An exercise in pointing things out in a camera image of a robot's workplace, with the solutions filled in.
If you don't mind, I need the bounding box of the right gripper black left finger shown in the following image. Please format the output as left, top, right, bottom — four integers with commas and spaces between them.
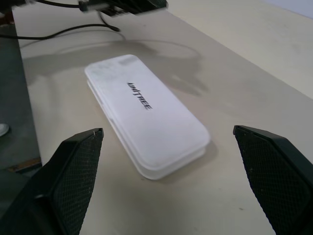
0, 127, 105, 235

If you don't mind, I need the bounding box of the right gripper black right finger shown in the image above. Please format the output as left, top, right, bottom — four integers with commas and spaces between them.
232, 124, 313, 235

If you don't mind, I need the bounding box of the white plastic pencil case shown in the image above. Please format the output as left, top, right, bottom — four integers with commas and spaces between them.
84, 54, 212, 182

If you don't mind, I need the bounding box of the white object on floor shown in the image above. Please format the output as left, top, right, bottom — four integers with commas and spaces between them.
0, 123, 10, 138

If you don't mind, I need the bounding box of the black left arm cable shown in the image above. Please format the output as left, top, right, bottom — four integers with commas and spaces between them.
0, 22, 121, 41

